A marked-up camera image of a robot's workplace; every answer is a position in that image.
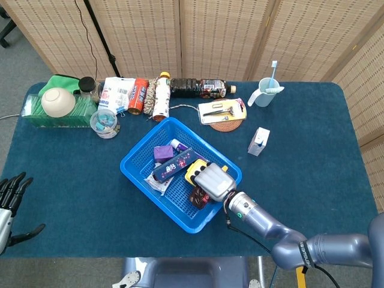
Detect clear box green packets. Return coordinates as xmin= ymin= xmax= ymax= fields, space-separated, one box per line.
xmin=20 ymin=93 xmax=99 ymax=128

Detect light blue toothbrush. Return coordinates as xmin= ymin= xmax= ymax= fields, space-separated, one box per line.
xmin=268 ymin=60 xmax=279 ymax=91

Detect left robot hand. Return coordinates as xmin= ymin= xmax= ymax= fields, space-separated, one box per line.
xmin=0 ymin=172 xmax=46 ymax=256

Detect grey robot torso base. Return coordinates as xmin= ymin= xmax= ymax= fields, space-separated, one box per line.
xmin=112 ymin=256 xmax=265 ymax=288

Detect clear round jar of clips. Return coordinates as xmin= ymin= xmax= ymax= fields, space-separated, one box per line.
xmin=89 ymin=109 xmax=118 ymax=139

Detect brown woven coaster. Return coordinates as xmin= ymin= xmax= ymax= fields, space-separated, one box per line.
xmin=208 ymin=118 xmax=243 ymax=132

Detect black furniture piece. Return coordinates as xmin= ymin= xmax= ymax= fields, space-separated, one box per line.
xmin=0 ymin=5 xmax=18 ymax=49

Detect cream ceramic bowl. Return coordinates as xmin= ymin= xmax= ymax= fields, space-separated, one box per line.
xmin=41 ymin=88 xmax=76 ymax=118

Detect striped twine spool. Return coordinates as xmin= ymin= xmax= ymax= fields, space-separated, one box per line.
xmin=143 ymin=77 xmax=202 ymax=121

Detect white red snack packet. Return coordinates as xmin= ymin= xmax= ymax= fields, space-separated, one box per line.
xmin=143 ymin=167 xmax=176 ymax=196

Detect blue plastic mesh basket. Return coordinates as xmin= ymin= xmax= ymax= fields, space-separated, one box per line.
xmin=119 ymin=116 xmax=243 ymax=234

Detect razor in yellow blister pack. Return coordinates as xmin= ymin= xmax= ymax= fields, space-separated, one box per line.
xmin=197 ymin=98 xmax=248 ymax=125

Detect white purple tube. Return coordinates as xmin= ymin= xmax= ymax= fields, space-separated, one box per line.
xmin=170 ymin=139 xmax=189 ymax=152

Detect black stand pole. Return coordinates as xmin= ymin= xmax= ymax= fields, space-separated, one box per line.
xmin=83 ymin=0 xmax=121 ymax=78

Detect orange drink can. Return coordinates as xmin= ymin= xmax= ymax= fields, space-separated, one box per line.
xmin=127 ymin=77 xmax=150 ymax=115

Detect white printed plastic bag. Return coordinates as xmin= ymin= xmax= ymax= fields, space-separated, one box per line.
xmin=97 ymin=77 xmax=136 ymax=115

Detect white bottle yellow cap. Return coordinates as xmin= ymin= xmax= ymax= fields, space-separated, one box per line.
xmin=152 ymin=71 xmax=172 ymax=122

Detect dark tea plastic bottle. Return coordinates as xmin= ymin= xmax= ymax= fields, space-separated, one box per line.
xmin=170 ymin=77 xmax=237 ymax=99

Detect thin black hanging cable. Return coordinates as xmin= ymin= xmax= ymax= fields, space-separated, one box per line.
xmin=74 ymin=0 xmax=98 ymax=80

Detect glass jar black lid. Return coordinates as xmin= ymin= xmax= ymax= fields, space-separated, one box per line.
xmin=78 ymin=76 xmax=100 ymax=103

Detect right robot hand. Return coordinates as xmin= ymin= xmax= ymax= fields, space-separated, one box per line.
xmin=191 ymin=163 xmax=238 ymax=202

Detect small purple carton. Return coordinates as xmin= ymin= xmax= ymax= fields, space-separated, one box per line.
xmin=153 ymin=145 xmax=175 ymax=164

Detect long dark blue box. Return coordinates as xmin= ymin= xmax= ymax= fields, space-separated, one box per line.
xmin=151 ymin=150 xmax=208 ymax=183

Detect small white blue carton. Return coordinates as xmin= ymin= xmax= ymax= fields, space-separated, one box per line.
xmin=247 ymin=127 xmax=271 ymax=157

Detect green cloth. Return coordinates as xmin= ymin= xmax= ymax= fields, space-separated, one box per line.
xmin=38 ymin=74 xmax=81 ymax=97

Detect pale blue handled cup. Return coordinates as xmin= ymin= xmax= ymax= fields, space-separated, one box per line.
xmin=247 ymin=77 xmax=285 ymax=108

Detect green container yellow lid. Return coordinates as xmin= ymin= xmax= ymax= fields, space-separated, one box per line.
xmin=184 ymin=160 xmax=209 ymax=184

